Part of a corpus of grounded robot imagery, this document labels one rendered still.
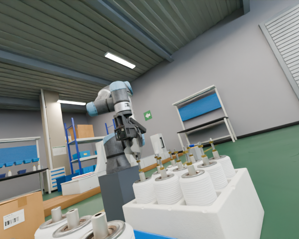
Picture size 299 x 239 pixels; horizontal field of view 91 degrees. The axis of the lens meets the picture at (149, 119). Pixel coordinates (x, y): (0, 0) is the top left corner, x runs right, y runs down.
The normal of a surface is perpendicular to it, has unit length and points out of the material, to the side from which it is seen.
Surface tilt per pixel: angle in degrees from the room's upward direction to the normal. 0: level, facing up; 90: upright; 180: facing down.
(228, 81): 90
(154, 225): 90
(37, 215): 90
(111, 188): 90
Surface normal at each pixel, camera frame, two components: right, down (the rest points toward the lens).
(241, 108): -0.58, -0.02
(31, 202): 0.78, -0.34
